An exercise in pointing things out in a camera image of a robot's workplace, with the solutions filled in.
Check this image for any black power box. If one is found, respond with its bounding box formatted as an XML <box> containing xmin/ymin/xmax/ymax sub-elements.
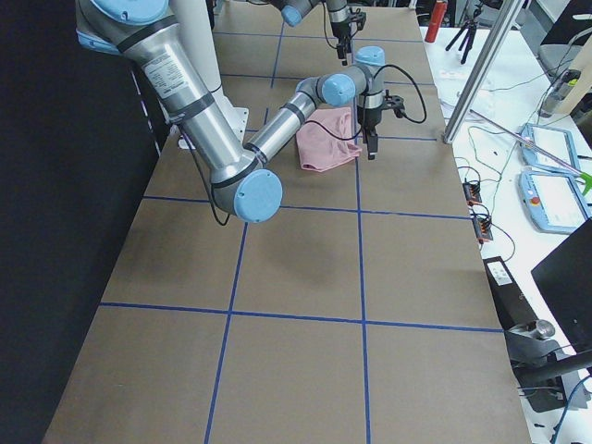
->
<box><xmin>483</xmin><ymin>256</ymin><xmax>538</xmax><ymax>330</ymax></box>

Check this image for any upper blue teach pendant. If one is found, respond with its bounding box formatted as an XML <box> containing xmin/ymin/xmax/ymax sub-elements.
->
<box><xmin>520</xmin><ymin>123</ymin><xmax>580</xmax><ymax>173</ymax></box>

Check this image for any black monitor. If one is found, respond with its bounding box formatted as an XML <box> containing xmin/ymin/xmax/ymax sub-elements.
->
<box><xmin>531</xmin><ymin>220</ymin><xmax>591</xmax><ymax>352</ymax></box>

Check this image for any red cylinder bottle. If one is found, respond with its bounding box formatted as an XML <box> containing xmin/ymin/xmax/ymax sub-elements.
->
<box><xmin>425</xmin><ymin>0</ymin><xmax>448</xmax><ymax>43</ymax></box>

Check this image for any grabber reach tool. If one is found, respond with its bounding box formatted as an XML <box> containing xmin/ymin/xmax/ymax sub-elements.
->
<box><xmin>469</xmin><ymin>108</ymin><xmax>592</xmax><ymax>195</ymax></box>

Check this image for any blue teach pendant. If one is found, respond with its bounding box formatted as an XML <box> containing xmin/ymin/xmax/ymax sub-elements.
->
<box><xmin>518</xmin><ymin>170</ymin><xmax>591</xmax><ymax>235</ymax></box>
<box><xmin>520</xmin><ymin>123</ymin><xmax>580</xmax><ymax>173</ymax></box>

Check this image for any pink Snoopy t-shirt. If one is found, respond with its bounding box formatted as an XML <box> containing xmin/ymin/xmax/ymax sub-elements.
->
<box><xmin>296</xmin><ymin>107</ymin><xmax>362</xmax><ymax>172</ymax></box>

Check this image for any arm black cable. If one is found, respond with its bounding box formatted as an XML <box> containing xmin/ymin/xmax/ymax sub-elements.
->
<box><xmin>182</xmin><ymin>63</ymin><xmax>429</xmax><ymax>227</ymax></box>

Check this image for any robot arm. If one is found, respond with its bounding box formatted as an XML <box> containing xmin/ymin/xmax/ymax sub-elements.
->
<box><xmin>270</xmin><ymin>0</ymin><xmax>366</xmax><ymax>66</ymax></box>
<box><xmin>76</xmin><ymin>1</ymin><xmax>405</xmax><ymax>223</ymax></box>

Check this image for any aluminium frame post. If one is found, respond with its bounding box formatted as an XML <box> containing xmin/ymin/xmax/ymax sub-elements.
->
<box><xmin>442</xmin><ymin>0</ymin><xmax>524</xmax><ymax>144</ymax></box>

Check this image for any orange black connector block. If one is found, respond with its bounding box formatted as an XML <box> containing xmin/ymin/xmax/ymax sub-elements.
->
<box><xmin>462</xmin><ymin>181</ymin><xmax>482</xmax><ymax>206</ymax></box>

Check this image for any black tripod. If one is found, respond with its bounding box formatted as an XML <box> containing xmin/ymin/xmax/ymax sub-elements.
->
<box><xmin>445</xmin><ymin>2</ymin><xmax>483</xmax><ymax>65</ymax></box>

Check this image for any lower blue teach pendant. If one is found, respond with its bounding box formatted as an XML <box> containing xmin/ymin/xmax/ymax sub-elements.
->
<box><xmin>518</xmin><ymin>170</ymin><xmax>591</xmax><ymax>235</ymax></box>

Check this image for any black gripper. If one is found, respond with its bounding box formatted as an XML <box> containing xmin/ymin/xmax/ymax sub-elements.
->
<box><xmin>328</xmin><ymin>6</ymin><xmax>366</xmax><ymax>65</ymax></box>
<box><xmin>357</xmin><ymin>92</ymin><xmax>405</xmax><ymax>160</ymax></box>

